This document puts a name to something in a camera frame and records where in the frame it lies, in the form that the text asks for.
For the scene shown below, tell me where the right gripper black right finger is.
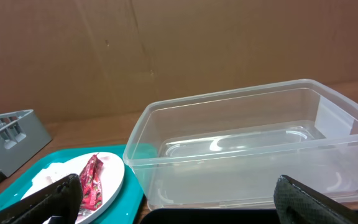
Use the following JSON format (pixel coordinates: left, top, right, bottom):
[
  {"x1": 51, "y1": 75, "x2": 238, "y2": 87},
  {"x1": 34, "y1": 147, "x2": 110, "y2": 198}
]
[{"x1": 273, "y1": 175, "x2": 358, "y2": 224}]

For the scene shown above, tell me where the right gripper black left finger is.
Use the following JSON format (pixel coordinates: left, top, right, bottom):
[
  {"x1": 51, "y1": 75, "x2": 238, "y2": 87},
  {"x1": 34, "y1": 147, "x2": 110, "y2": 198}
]
[{"x1": 0, "y1": 174, "x2": 83, "y2": 224}]

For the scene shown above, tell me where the white tissue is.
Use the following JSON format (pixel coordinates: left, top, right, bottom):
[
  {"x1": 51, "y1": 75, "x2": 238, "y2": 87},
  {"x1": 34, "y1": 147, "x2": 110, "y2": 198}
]
[{"x1": 32, "y1": 162, "x2": 80, "y2": 187}]

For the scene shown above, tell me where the red snack wrapper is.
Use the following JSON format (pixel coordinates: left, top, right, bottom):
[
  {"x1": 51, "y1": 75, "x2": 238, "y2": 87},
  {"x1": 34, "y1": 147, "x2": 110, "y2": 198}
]
[{"x1": 80, "y1": 154, "x2": 103, "y2": 211}]

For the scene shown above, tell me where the grey dishwasher rack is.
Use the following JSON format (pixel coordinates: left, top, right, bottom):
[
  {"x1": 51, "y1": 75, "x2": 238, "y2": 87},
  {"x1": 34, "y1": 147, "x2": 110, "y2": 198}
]
[{"x1": 0, "y1": 110, "x2": 52, "y2": 177}]

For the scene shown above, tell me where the clear plastic waste bin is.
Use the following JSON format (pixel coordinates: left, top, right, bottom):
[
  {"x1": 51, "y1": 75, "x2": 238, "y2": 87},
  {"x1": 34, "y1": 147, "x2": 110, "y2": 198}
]
[{"x1": 122, "y1": 79, "x2": 358, "y2": 210}]

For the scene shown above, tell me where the black waste tray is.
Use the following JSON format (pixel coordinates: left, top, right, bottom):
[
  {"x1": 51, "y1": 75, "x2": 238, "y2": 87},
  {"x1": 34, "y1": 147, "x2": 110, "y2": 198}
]
[{"x1": 140, "y1": 209, "x2": 280, "y2": 224}]

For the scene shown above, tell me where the large pink plate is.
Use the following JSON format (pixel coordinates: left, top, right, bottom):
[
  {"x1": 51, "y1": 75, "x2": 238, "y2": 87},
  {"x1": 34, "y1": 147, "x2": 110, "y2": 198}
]
[{"x1": 23, "y1": 152, "x2": 125, "y2": 224}]

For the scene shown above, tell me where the teal plastic tray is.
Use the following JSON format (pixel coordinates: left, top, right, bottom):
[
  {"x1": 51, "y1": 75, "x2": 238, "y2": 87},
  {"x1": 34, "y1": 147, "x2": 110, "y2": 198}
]
[{"x1": 0, "y1": 145, "x2": 144, "y2": 224}]

